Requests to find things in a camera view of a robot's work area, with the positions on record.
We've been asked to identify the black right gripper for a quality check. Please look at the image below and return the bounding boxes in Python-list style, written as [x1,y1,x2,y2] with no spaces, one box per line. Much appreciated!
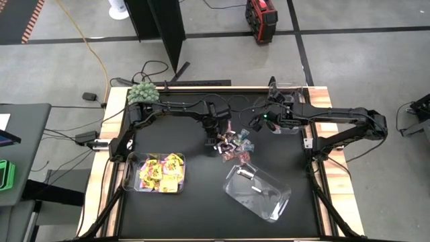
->
[250,100,300,132]

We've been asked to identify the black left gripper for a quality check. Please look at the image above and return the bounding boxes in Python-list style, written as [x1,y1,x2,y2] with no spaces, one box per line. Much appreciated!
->
[201,102,232,147]

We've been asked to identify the Hershey's milk chocolate bar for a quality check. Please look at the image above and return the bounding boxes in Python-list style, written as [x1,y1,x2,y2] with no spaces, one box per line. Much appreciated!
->
[216,141,232,155]

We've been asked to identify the orange gummy candy packet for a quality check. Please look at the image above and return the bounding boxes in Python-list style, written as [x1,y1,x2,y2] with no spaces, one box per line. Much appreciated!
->
[234,151,252,165]

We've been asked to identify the clear plastic bin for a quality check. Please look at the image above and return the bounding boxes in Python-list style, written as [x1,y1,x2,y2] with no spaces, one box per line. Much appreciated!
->
[222,162,292,223]
[267,82,305,135]
[122,151,187,195]

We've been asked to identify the black floor base bar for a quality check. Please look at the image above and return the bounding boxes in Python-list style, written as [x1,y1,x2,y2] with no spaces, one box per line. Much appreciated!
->
[153,79,232,87]

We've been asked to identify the green artificial succulent plant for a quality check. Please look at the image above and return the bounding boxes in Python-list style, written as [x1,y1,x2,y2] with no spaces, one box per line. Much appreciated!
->
[126,81,161,105]

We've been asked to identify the red black tool case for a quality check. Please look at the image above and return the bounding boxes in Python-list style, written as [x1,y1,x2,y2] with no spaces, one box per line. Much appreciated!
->
[244,0,279,46]

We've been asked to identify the black partition panel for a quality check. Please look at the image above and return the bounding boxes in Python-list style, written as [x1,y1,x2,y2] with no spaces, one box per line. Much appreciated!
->
[123,0,191,83]

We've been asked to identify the black power brick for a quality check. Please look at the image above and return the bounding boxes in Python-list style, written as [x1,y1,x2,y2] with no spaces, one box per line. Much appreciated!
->
[74,130,99,145]

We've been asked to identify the grey side desk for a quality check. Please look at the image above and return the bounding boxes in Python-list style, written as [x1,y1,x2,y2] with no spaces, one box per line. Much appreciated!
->
[0,103,85,242]

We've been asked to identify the dark tablet device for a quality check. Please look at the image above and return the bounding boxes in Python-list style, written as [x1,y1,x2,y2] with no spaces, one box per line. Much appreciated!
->
[0,129,22,148]

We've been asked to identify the white paper sheet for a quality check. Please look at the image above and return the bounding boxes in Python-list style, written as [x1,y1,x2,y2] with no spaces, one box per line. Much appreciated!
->
[0,113,11,132]

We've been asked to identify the green plastic tray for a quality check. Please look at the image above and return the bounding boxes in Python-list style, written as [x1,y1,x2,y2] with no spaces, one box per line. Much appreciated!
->
[0,160,17,192]

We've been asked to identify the black mat orange striped edge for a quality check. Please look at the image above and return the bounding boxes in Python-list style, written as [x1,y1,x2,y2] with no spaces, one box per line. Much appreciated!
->
[0,0,46,45]

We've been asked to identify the black looped floor cable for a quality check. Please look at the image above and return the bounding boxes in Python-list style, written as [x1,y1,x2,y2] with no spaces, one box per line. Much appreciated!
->
[109,60,169,87]

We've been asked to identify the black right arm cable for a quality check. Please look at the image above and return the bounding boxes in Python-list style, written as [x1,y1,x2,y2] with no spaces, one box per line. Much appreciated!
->
[345,137,387,165]

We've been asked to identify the black diagonal frame strut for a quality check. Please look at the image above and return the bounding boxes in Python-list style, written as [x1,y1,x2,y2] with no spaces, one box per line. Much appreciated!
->
[307,157,362,240]
[79,161,130,240]

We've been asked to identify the silver arm base bracket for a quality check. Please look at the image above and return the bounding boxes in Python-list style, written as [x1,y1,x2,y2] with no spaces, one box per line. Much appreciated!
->
[87,139,111,151]

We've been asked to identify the black tool case cable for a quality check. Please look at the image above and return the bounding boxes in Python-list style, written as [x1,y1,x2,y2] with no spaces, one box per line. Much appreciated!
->
[201,0,249,10]

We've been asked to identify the black adapter floor cable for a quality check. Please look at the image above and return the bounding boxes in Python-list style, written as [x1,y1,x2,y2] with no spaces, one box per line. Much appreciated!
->
[50,99,108,110]

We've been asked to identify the yellow extension cord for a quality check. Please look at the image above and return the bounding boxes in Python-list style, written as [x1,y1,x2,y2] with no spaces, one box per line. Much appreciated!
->
[55,0,110,104]

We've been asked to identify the grey metal table frame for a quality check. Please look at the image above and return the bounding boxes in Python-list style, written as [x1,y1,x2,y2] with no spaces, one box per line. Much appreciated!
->
[400,118,430,138]

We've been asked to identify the white round pedestal base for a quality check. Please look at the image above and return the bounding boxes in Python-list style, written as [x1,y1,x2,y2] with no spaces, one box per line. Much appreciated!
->
[107,0,130,20]

